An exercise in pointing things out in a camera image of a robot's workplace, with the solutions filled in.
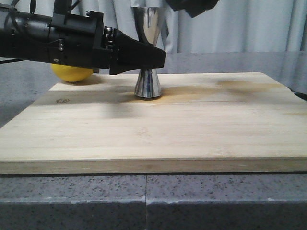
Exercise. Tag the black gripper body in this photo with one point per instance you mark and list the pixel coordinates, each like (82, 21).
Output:
(192, 7)
(81, 41)

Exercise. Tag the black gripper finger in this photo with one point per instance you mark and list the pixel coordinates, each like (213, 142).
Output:
(143, 24)
(129, 54)

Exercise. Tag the silver double jigger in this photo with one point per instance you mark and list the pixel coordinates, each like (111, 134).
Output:
(148, 85)

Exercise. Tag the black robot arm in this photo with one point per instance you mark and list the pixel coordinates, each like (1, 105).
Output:
(25, 35)

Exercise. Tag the yellow lemon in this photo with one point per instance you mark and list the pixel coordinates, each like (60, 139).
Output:
(70, 73)

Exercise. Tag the grey curtain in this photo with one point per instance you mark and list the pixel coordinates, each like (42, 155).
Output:
(231, 26)

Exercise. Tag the wooden cutting board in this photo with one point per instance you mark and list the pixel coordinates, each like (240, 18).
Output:
(219, 122)

